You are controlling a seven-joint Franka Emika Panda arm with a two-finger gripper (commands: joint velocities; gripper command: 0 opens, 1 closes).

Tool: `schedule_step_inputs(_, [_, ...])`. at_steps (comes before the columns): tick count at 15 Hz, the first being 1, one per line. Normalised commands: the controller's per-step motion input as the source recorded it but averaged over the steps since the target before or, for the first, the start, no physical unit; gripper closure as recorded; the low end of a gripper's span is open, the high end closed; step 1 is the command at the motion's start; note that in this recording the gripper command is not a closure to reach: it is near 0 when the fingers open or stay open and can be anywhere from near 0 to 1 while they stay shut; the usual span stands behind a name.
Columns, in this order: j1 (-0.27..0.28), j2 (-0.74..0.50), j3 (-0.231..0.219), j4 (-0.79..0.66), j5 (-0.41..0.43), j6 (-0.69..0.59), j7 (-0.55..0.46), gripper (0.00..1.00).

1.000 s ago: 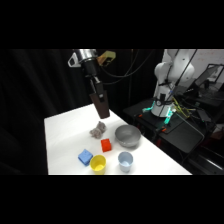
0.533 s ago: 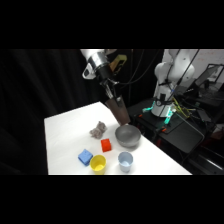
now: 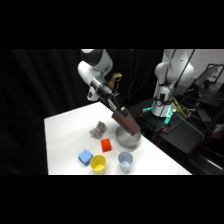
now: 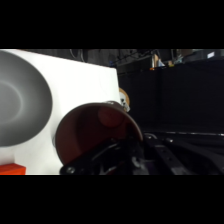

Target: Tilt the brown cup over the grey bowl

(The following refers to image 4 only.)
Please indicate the brown plastic cup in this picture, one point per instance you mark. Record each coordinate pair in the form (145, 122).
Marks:
(87, 131)

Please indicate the grey bowl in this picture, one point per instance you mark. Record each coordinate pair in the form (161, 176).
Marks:
(20, 98)

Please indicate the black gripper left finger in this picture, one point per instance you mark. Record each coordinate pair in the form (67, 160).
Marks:
(100, 160)

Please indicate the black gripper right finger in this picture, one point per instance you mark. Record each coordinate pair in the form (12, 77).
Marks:
(166, 156)

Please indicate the black curtain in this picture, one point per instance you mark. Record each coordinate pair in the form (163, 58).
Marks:
(180, 96)

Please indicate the red block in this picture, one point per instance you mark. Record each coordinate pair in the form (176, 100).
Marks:
(12, 169)

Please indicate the tan and white round object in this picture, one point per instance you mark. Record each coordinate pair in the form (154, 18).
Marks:
(124, 99)

